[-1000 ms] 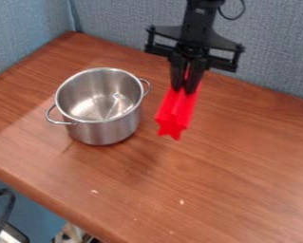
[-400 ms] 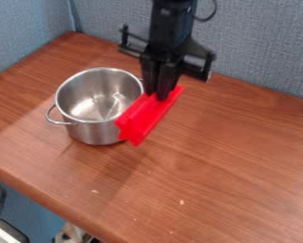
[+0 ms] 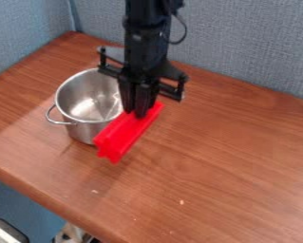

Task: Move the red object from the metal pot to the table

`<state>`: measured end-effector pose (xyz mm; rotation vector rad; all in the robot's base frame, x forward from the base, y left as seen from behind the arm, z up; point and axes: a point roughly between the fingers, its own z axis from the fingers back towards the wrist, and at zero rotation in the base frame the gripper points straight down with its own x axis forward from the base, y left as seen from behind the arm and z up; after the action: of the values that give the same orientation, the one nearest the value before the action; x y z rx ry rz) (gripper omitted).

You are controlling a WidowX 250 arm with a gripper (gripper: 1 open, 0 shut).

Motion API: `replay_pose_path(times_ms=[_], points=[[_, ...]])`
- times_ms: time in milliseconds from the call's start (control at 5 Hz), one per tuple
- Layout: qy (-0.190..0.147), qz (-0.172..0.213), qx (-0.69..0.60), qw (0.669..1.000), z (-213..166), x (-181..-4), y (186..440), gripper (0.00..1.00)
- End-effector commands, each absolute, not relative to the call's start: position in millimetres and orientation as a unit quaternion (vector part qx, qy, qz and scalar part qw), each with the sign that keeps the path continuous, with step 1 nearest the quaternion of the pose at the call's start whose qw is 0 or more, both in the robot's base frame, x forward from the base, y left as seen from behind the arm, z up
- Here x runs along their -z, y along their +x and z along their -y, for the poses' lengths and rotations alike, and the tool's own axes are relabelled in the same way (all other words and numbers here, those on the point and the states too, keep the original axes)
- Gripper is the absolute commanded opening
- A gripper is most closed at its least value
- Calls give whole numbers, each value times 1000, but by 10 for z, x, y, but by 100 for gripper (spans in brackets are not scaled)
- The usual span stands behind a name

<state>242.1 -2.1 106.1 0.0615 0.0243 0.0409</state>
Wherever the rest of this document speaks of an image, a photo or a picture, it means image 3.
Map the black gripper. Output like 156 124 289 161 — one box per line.
95 34 191 120

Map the metal pot with handles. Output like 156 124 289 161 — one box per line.
46 68 123 145

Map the red plastic block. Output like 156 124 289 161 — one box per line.
92 102 164 164

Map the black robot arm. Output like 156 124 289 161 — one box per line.
98 0 190 119

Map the light object under table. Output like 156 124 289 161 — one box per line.
51 223 102 243

